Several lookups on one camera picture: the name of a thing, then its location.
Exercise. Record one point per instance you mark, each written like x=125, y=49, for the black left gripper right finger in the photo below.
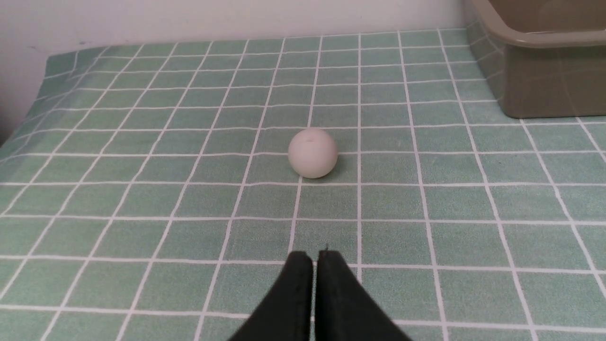
x=344, y=311

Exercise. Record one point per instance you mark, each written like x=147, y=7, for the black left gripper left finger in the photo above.
x=284, y=312

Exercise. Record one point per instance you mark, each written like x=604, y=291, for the white ping-pong ball far left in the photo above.
x=312, y=153

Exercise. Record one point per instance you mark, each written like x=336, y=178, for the green checkered tablecloth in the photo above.
x=148, y=194

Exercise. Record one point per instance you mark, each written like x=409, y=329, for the olive plastic bin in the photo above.
x=541, y=58

